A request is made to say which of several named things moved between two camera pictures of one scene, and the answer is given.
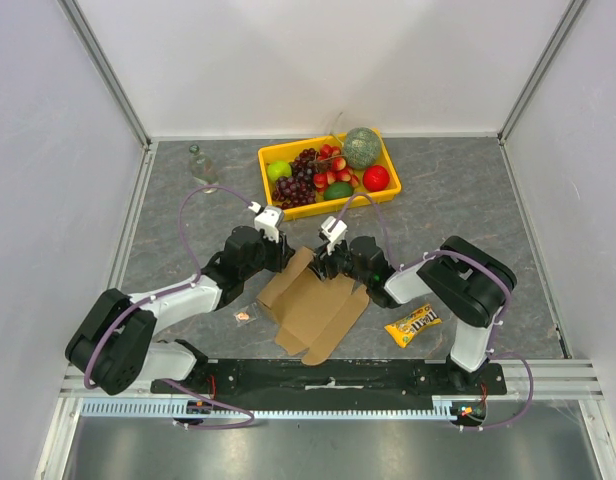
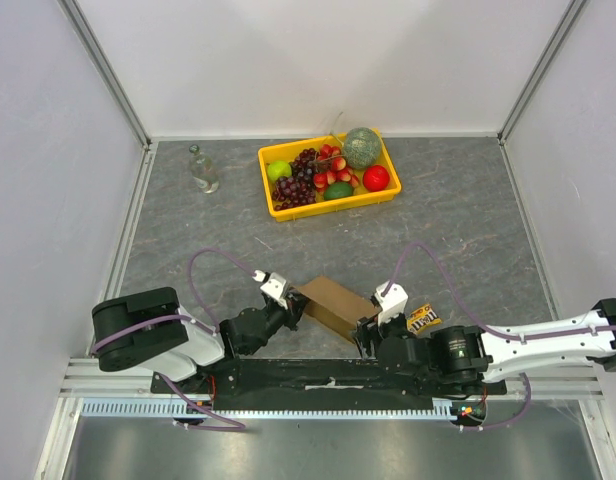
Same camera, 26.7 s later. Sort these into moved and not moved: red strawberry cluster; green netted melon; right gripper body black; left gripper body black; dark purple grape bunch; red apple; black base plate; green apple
Moved: right gripper body black; left gripper body black
Not moved: dark purple grape bunch; green netted melon; red apple; red strawberry cluster; black base plate; green apple
